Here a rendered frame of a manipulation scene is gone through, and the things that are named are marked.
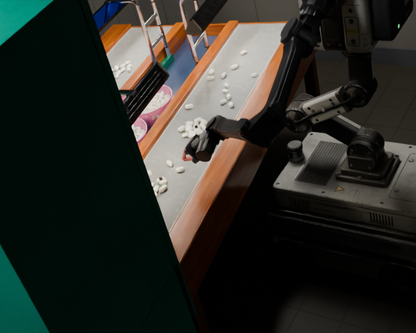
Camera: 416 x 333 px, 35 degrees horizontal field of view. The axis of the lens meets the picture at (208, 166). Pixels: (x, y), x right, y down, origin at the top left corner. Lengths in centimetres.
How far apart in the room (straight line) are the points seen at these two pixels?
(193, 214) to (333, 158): 84
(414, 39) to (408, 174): 173
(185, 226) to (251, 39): 143
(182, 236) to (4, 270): 95
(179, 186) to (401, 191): 89
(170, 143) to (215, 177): 38
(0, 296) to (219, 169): 121
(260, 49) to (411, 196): 113
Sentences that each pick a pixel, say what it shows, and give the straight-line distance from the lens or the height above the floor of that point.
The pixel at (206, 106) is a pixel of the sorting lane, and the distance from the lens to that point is 302.
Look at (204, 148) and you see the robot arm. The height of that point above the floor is 99.
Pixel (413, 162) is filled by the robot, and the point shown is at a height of 47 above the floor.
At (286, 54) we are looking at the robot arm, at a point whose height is 131.
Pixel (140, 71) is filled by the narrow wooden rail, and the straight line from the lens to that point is 343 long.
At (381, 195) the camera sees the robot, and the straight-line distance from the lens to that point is 278.
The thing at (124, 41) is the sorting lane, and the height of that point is 74.
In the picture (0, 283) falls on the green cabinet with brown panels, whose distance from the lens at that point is 156.
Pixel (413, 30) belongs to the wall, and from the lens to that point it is 443.
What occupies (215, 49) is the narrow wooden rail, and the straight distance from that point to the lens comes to 344.
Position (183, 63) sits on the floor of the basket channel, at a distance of 358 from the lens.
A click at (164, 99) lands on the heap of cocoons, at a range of 320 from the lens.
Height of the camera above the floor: 229
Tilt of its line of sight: 36 degrees down
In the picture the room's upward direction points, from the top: 16 degrees counter-clockwise
